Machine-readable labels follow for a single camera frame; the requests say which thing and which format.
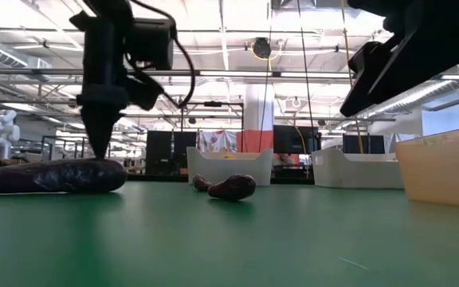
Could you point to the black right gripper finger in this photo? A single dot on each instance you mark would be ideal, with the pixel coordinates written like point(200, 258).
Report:
point(371, 60)
point(413, 64)

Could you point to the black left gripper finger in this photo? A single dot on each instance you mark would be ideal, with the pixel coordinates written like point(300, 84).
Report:
point(102, 127)

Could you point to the long purple eggplant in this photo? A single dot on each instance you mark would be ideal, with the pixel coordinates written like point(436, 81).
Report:
point(54, 175)

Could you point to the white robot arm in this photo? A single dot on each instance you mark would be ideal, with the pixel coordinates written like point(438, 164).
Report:
point(2, 131)

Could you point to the black partition panel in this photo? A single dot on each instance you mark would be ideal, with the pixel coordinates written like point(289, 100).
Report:
point(162, 151)

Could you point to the small black monitor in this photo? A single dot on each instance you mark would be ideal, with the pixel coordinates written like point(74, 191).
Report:
point(371, 143)

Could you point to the tan translucent plastic bin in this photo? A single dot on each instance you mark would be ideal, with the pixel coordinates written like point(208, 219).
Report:
point(440, 171)

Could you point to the wide black monitor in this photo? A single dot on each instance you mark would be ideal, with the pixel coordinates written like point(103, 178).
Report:
point(291, 139)

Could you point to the white cloth with red print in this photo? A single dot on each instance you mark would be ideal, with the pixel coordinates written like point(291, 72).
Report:
point(215, 140)

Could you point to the plain white plastic bin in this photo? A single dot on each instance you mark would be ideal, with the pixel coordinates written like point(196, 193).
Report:
point(213, 165)

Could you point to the white and red column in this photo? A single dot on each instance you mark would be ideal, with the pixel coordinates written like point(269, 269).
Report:
point(258, 119)

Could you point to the green table mat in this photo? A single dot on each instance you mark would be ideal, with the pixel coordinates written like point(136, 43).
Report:
point(229, 239)

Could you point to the black gantry frame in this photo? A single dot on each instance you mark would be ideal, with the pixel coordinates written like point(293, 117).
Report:
point(213, 103)

